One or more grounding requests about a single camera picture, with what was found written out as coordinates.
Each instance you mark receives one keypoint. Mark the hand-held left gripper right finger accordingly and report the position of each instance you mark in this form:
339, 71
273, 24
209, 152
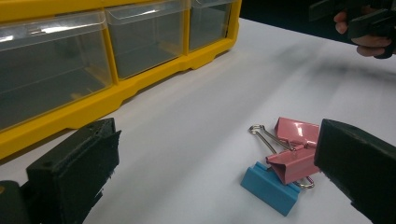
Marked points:
358, 165

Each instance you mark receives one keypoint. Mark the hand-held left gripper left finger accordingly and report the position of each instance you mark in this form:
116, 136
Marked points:
71, 174

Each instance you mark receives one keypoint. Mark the pink binder clip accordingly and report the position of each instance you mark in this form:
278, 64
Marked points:
295, 166
299, 130

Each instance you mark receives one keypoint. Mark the yellow organizer case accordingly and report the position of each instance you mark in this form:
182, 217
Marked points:
93, 105

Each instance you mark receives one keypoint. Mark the blue binder clip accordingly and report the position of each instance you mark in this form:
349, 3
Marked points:
269, 186

